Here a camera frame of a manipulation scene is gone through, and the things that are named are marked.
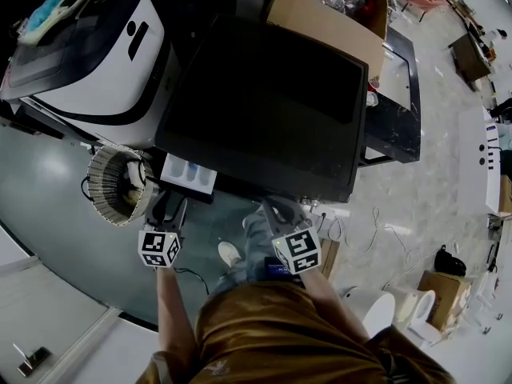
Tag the white top-load washing machine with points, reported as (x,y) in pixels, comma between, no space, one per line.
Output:
(100,82)

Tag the brown cardboard box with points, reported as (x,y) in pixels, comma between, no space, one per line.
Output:
(448,298)

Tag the person's white shoe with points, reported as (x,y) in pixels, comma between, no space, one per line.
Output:
(229,253)

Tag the black waist pack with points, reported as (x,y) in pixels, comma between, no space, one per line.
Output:
(280,267)

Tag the person's jeans legs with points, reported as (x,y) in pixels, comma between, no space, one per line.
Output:
(256,246)

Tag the wooden table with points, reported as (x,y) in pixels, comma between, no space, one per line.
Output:
(472,60)

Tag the person's brown shirt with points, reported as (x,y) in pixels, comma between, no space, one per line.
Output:
(288,334)

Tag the black bag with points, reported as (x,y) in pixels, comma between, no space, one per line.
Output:
(450,261)

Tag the white power strip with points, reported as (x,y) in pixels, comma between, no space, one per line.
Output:
(326,213)

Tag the white detergent drawer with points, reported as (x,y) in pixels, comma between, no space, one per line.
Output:
(188,172)

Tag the person's right forearm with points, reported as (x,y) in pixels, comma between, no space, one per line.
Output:
(332,306)

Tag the white toilet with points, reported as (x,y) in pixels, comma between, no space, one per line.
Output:
(372,310)
(420,310)

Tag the large open cardboard box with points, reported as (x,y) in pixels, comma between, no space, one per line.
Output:
(328,26)

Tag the black marble counter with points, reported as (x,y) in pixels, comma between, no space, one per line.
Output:
(396,126)

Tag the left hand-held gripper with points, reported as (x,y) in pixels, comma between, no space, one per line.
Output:
(159,248)

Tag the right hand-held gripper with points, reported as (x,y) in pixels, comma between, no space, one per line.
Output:
(297,250)

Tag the white cabinet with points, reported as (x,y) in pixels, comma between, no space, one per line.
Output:
(478,154)

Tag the small flat cardboard box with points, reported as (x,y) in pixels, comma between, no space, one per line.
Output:
(330,256)

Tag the blue cloth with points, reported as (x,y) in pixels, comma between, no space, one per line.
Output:
(48,10)

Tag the woven laundry basket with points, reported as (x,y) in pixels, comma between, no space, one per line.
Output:
(108,182)

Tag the person's left forearm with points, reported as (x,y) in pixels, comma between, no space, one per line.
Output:
(174,310)

